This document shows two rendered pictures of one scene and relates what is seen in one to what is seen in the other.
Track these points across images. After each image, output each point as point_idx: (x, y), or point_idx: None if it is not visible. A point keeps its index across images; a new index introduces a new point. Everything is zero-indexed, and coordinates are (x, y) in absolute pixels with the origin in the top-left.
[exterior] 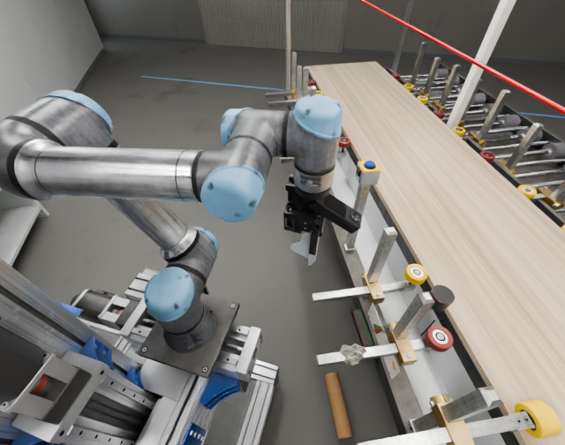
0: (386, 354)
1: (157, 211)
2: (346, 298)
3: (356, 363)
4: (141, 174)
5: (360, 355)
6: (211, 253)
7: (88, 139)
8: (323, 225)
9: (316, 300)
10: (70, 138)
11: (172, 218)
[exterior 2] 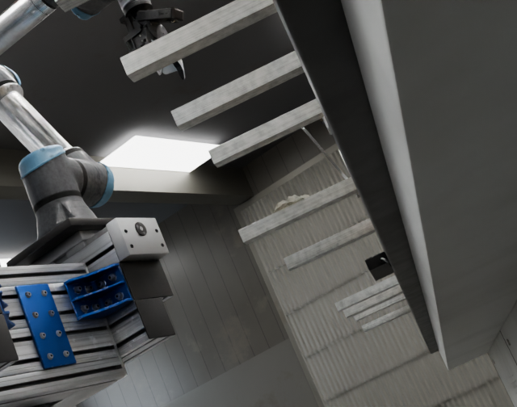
0: (338, 185)
1: (44, 123)
2: (342, 243)
3: (287, 202)
4: (14, 2)
5: (296, 196)
6: (98, 166)
7: (1, 73)
8: (181, 61)
9: (288, 258)
10: None
11: (59, 134)
